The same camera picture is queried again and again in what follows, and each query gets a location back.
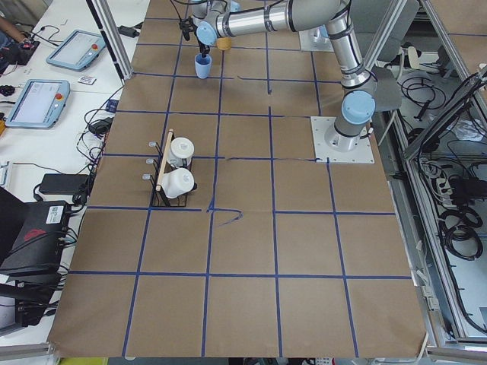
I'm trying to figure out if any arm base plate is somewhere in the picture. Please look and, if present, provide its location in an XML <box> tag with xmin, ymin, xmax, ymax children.
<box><xmin>310</xmin><ymin>116</ymin><xmax>374</xmax><ymax>164</ymax></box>
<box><xmin>299</xmin><ymin>29</ymin><xmax>333</xmax><ymax>52</ymax></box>

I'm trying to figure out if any aluminium frame post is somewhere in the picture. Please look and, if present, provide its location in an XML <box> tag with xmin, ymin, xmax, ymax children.
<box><xmin>86</xmin><ymin>0</ymin><xmax>133</xmax><ymax>81</ymax></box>

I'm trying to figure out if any white mug far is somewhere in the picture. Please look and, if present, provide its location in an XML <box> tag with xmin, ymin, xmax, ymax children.
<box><xmin>167</xmin><ymin>137</ymin><xmax>195</xmax><ymax>168</ymax></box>

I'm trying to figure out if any blue plastic cup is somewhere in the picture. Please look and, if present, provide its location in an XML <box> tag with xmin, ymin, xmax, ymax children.
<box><xmin>194</xmin><ymin>53</ymin><xmax>212</xmax><ymax>79</ymax></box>

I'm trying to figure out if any teach pendant far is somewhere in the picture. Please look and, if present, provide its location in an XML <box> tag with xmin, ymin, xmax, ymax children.
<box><xmin>46</xmin><ymin>30</ymin><xmax>106</xmax><ymax>71</ymax></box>

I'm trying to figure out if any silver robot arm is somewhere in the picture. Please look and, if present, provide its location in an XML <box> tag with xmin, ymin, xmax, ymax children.
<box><xmin>311</xmin><ymin>25</ymin><xmax>329</xmax><ymax>45</ymax></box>
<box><xmin>189</xmin><ymin>0</ymin><xmax>376</xmax><ymax>153</ymax></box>

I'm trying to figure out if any white mug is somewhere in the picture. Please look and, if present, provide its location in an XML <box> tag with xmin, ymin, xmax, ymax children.
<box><xmin>161</xmin><ymin>167</ymin><xmax>197</xmax><ymax>198</ymax></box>
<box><xmin>167</xmin><ymin>137</ymin><xmax>195</xmax><ymax>168</ymax></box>

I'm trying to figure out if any black computer box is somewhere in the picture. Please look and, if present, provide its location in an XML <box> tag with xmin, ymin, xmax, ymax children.
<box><xmin>1</xmin><ymin>189</ymin><xmax>71</xmax><ymax>277</ymax></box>

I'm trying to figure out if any black wire mug rack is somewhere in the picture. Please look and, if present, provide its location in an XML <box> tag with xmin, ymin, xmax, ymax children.
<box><xmin>142</xmin><ymin>129</ymin><xmax>197</xmax><ymax>208</ymax></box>

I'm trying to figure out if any small black power brick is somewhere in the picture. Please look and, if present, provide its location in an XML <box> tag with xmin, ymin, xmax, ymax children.
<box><xmin>118</xmin><ymin>25</ymin><xmax>140</xmax><ymax>38</ymax></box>

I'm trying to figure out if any black power adapter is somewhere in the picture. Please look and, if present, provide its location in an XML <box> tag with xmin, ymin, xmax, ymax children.
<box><xmin>39</xmin><ymin>173</ymin><xmax>88</xmax><ymax>195</ymax></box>

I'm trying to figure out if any bamboo chopstick holder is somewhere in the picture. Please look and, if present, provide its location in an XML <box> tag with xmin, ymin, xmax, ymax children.
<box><xmin>216</xmin><ymin>37</ymin><xmax>232</xmax><ymax>51</ymax></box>

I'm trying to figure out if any teach pendant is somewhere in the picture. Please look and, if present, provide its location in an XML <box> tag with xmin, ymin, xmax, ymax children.
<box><xmin>46</xmin><ymin>30</ymin><xmax>106</xmax><ymax>71</ymax></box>
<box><xmin>5</xmin><ymin>79</ymin><xmax>71</xmax><ymax>129</ymax></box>

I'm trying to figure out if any teach pendant near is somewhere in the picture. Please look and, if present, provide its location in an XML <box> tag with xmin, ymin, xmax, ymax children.
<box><xmin>5</xmin><ymin>79</ymin><xmax>71</xmax><ymax>129</ymax></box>

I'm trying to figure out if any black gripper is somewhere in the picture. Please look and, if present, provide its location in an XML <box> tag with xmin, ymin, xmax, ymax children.
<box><xmin>198</xmin><ymin>40</ymin><xmax>210</xmax><ymax>58</ymax></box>

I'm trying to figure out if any white mug near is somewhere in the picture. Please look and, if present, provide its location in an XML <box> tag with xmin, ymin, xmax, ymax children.
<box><xmin>161</xmin><ymin>167</ymin><xmax>197</xmax><ymax>198</ymax></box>

